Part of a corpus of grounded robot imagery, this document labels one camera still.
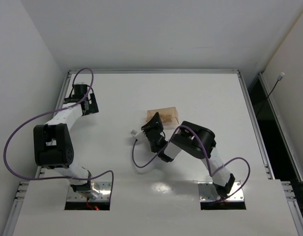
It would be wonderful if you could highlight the transparent orange plastic box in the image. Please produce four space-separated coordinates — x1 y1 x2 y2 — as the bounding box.
146 107 180 129

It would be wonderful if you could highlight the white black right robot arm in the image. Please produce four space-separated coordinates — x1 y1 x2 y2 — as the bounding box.
140 113 235 199

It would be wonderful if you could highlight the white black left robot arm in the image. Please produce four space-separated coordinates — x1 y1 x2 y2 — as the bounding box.
33 84 100 200

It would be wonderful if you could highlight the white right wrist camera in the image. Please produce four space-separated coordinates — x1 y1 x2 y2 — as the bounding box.
131 130 147 141

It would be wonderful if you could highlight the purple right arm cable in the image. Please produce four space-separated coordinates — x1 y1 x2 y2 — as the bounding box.
132 125 251 205

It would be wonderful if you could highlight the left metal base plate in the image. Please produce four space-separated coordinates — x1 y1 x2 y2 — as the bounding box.
66 181 112 203

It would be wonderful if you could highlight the metal base plate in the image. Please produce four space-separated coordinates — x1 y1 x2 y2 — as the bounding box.
198 181 245 203
66 181 112 203

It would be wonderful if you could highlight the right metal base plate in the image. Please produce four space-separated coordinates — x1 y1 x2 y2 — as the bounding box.
198 181 245 203

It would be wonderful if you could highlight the black cable white plug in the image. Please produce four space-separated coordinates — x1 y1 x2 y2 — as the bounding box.
256 72 285 118

